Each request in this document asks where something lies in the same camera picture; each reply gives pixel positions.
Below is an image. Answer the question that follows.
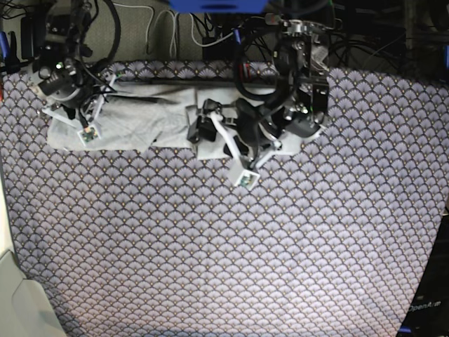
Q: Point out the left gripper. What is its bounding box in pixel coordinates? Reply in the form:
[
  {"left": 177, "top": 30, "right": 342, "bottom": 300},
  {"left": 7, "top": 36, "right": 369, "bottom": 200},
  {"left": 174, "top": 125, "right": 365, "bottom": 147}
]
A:
[{"left": 186, "top": 98, "right": 285, "bottom": 159}]

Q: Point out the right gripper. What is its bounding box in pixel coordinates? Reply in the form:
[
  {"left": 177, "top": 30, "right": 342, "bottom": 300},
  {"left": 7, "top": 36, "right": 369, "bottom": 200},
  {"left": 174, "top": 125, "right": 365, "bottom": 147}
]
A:
[{"left": 62, "top": 76, "right": 109, "bottom": 119}]

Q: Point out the light grey T-shirt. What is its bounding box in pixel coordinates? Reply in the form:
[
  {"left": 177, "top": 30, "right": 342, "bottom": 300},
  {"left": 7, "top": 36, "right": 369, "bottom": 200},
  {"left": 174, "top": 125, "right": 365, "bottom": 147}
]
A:
[{"left": 47, "top": 82, "right": 316, "bottom": 161}]

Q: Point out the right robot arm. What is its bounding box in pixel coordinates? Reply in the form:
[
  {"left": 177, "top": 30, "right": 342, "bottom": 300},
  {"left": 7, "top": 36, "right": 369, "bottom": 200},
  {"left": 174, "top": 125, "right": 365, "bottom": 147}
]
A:
[{"left": 28, "top": 1, "right": 121, "bottom": 121}]

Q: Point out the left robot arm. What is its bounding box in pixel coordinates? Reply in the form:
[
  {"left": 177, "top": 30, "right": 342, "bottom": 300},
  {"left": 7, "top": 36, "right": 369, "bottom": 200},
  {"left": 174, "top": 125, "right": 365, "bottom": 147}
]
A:
[{"left": 187, "top": 19, "right": 329, "bottom": 164}]

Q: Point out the black box behind table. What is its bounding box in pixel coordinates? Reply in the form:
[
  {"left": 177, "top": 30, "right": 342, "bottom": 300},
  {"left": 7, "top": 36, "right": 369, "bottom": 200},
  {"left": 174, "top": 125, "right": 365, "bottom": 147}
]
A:
[{"left": 202, "top": 36, "right": 236, "bottom": 61}]

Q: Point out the blue box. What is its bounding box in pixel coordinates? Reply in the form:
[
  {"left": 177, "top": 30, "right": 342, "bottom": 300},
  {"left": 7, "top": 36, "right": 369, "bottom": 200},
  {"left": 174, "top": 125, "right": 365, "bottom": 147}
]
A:
[{"left": 169, "top": 0, "right": 268, "bottom": 13}]

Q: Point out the fan-patterned table cloth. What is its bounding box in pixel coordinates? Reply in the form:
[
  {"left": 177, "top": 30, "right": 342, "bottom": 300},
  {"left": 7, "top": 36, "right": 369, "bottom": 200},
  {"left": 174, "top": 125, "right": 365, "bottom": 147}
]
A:
[{"left": 1, "top": 69, "right": 448, "bottom": 336}]

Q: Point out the grey plastic bin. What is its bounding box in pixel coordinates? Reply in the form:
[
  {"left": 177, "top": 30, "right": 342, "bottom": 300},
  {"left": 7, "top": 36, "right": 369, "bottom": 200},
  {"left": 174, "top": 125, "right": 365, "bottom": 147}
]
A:
[{"left": 1, "top": 246, "right": 66, "bottom": 336}]

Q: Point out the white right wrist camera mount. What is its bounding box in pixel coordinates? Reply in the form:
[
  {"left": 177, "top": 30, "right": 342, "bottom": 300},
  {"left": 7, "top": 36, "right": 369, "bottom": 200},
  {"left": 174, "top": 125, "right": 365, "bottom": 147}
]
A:
[{"left": 36, "top": 67, "right": 117, "bottom": 146}]

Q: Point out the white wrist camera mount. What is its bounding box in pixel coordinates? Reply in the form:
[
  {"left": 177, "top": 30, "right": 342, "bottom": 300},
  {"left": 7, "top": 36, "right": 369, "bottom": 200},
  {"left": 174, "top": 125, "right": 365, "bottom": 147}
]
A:
[
  {"left": 36, "top": 67, "right": 117, "bottom": 146},
  {"left": 192, "top": 106, "right": 280, "bottom": 190}
]

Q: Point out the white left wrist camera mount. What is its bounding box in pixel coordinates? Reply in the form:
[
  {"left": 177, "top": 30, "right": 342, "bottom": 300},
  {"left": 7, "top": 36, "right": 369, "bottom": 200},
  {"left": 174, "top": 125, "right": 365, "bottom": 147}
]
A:
[{"left": 192, "top": 106, "right": 280, "bottom": 190}]

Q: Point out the white cable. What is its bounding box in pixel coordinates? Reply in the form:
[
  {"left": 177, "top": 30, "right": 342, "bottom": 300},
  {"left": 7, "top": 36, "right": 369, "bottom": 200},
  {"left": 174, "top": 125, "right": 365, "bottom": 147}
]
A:
[{"left": 145, "top": 0, "right": 236, "bottom": 57}]

